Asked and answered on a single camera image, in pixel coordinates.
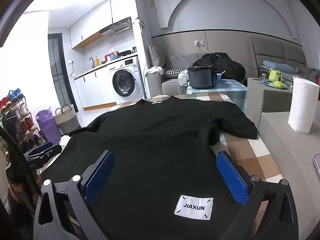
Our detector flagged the shoe rack with shoes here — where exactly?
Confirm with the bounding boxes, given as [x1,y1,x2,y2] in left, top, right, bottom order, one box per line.
[0,88,41,153]

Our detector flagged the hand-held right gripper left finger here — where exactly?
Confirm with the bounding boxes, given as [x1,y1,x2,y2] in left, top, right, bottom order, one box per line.
[33,150,115,240]

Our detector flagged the grey sofa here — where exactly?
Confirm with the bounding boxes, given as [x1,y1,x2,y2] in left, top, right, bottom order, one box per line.
[146,39,320,98]

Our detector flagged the black jacket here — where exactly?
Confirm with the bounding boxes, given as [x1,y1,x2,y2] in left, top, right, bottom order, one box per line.
[192,52,247,81]

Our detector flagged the white upper cabinets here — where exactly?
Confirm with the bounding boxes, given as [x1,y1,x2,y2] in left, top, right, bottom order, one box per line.
[70,0,136,49]

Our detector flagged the houndstooth cushion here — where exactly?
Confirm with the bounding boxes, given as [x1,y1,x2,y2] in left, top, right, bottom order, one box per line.
[164,68,187,76]

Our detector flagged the light grey clothes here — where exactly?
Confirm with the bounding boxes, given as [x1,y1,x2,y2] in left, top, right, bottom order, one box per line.
[178,70,189,86]

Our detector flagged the range hood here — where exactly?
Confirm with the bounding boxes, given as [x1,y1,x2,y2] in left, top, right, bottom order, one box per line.
[99,17,133,36]

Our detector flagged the tall grey side table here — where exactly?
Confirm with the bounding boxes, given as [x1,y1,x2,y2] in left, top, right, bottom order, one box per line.
[246,77,296,126]

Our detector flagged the black rice cooker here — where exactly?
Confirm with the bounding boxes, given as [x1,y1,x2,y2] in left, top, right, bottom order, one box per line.
[187,65,218,90]

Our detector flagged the wicker basket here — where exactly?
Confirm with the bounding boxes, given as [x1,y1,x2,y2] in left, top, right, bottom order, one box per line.
[53,104,81,136]

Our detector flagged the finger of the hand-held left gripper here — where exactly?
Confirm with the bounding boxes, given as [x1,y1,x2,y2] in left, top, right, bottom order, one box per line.
[29,141,54,157]
[24,146,62,168]

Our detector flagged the checked blanket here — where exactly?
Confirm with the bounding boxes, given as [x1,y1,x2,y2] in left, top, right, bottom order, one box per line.
[75,92,283,183]

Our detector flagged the low grey side table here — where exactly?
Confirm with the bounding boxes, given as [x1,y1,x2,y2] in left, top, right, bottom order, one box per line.
[258,111,320,207]

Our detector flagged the white washing machine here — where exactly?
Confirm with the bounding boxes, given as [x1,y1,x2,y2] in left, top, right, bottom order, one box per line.
[108,56,144,103]

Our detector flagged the grey pillow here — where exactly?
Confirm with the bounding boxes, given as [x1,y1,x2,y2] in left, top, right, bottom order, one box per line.
[148,43,167,68]

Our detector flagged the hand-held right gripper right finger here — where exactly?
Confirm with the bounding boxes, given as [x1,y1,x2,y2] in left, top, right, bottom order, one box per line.
[216,151,299,240]

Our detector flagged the purple bag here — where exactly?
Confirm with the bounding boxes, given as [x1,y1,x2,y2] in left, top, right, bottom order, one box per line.
[36,109,62,146]

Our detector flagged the white cabinets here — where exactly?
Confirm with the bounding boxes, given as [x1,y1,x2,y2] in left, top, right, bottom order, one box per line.
[70,0,136,49]
[74,68,118,111]

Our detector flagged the white plastic bag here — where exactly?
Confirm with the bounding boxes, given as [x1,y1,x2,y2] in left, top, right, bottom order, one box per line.
[59,135,73,151]

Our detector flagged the blue checked tablecloth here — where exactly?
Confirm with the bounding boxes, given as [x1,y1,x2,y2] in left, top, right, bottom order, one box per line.
[185,79,248,113]

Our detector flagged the white paper towel roll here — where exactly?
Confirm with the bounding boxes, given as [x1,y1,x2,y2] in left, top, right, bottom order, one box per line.
[287,76,320,134]

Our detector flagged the white cloth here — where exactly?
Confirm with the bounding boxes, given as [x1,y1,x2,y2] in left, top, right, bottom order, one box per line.
[145,66,164,76]

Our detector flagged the white lower cabinets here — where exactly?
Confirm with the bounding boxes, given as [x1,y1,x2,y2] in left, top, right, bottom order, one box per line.
[74,68,118,111]

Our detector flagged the dark grey clothes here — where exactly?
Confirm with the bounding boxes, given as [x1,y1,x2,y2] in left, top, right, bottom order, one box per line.
[296,66,320,81]

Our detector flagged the blue tray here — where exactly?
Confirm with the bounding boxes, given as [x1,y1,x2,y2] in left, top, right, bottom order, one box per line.
[258,79,288,87]

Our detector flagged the blue pillow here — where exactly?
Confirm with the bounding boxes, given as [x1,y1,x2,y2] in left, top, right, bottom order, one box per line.
[262,60,296,73]

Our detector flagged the dark door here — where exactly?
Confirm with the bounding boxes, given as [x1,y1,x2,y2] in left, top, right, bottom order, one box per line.
[48,33,79,113]

